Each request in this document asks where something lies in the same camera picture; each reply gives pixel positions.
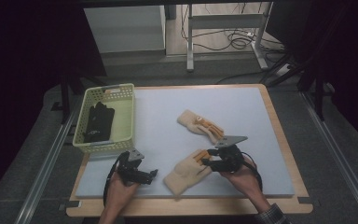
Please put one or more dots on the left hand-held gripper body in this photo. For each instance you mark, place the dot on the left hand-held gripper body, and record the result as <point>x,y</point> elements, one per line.
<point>130,166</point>

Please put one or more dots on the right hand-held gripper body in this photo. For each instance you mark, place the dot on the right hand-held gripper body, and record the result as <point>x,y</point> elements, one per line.
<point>230,158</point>

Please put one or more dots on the cream glove with orange fingers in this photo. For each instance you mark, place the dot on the cream glove with orange fingers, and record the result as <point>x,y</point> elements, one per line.
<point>183,174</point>
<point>188,119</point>

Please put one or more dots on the light green plastic basket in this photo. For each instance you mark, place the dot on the light green plastic basket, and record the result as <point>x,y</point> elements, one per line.
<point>122,124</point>

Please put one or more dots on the black glove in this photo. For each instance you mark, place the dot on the black glove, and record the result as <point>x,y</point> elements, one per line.
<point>99,123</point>

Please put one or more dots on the person's left hand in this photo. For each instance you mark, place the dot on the person's left hand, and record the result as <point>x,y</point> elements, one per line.
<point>119,194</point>

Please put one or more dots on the white table mat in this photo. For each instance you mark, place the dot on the white table mat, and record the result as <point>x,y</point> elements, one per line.
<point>167,109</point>

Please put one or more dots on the black stand legs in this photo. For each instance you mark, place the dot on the black stand legs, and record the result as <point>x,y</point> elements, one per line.
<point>64,99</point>
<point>319,99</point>

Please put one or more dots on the white power strip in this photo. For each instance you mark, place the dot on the white power strip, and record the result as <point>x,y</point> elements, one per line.
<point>282,70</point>

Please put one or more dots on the white cabinet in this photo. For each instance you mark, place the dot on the white cabinet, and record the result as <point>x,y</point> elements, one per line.
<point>124,28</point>

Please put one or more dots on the dark curtain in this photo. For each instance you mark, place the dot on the dark curtain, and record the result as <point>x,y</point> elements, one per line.
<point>348,62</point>
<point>21,62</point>

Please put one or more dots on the aluminium rail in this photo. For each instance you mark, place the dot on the aluminium rail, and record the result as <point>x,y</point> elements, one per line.
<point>338,158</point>
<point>43,171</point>

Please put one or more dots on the grey metal stand frame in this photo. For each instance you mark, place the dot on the grey metal stand frame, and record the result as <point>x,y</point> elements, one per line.
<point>227,21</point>

